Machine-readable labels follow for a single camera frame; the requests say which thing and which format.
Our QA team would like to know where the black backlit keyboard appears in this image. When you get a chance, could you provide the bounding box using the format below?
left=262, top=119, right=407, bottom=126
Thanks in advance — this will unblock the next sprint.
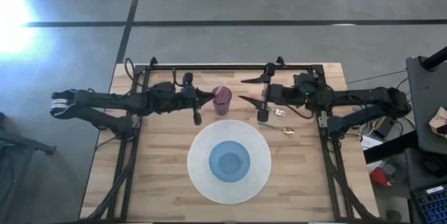
left=409, top=181, right=447, bottom=224

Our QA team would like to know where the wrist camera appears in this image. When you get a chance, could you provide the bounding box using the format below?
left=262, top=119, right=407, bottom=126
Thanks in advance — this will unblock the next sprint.
left=153, top=81, right=175, bottom=94
left=295, top=73, right=319, bottom=94

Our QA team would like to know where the white paper sheet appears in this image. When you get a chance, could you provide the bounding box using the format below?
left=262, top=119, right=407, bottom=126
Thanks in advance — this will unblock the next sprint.
left=360, top=135, right=386, bottom=153

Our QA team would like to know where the purple faceted plastic cup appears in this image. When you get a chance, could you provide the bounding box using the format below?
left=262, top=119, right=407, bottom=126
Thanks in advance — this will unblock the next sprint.
left=212, top=85, right=233, bottom=117

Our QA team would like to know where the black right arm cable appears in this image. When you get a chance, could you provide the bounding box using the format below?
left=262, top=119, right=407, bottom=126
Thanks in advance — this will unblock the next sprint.
left=284, top=103, right=314, bottom=121

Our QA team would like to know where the yellow cable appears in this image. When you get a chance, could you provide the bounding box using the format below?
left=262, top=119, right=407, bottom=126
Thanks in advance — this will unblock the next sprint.
left=369, top=114, right=386, bottom=131

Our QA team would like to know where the black metal table frame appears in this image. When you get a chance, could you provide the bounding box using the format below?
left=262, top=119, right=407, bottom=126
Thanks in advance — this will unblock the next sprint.
left=80, top=56, right=379, bottom=223

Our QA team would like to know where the dark grey side table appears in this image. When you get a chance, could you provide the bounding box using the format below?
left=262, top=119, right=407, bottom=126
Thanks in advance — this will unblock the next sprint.
left=406, top=55, right=447, bottom=156

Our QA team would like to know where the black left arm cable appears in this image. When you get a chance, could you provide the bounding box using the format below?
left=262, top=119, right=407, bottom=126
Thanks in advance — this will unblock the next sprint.
left=123, top=57, right=138, bottom=82

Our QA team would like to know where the black power adapter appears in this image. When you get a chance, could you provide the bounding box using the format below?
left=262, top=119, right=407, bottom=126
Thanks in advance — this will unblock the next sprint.
left=372, top=115, right=396, bottom=139

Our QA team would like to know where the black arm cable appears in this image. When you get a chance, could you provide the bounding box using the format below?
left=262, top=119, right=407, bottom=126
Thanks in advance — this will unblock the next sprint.
left=284, top=103, right=314, bottom=121
left=123, top=57, right=138, bottom=82

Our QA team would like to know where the red object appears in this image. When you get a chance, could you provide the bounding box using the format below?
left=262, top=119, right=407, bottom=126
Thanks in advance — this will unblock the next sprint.
left=369, top=166, right=392, bottom=188

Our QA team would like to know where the gold spoon with green handle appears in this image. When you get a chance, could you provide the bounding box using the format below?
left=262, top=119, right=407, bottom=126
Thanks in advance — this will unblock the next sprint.
left=257, top=121, right=295, bottom=136

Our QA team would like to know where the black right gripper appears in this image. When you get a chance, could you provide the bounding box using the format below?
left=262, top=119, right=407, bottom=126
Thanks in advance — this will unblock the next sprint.
left=238, top=63, right=298, bottom=123

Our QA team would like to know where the brown cardboard box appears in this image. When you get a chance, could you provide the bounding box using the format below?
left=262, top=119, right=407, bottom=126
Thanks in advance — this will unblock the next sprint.
left=428, top=107, right=447, bottom=135

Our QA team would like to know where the blue bowl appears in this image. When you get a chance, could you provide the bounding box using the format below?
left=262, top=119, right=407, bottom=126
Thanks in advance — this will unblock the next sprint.
left=208, top=140, right=251, bottom=184

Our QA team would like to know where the black floor stand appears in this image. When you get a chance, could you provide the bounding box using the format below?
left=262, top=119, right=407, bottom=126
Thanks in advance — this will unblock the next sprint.
left=0, top=112, right=57, bottom=224

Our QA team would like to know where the silver fork with pink handle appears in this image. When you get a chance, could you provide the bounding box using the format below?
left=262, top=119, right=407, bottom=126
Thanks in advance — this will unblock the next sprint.
left=267, top=106, right=288, bottom=118

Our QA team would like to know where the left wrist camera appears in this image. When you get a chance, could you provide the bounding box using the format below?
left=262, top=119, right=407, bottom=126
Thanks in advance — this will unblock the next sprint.
left=153, top=81, right=175, bottom=94

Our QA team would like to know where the white round plate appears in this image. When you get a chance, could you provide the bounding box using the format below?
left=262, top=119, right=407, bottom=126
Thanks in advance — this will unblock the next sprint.
left=186, top=119, right=273, bottom=205

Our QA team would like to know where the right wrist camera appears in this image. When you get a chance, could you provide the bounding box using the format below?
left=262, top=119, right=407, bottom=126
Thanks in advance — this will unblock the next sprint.
left=295, top=73, right=319, bottom=94

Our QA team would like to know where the black pole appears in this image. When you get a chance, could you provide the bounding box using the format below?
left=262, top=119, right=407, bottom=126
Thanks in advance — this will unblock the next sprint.
left=420, top=45, right=447, bottom=72

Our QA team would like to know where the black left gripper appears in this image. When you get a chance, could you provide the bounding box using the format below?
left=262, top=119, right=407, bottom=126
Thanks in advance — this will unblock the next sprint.
left=174, top=73, right=217, bottom=126

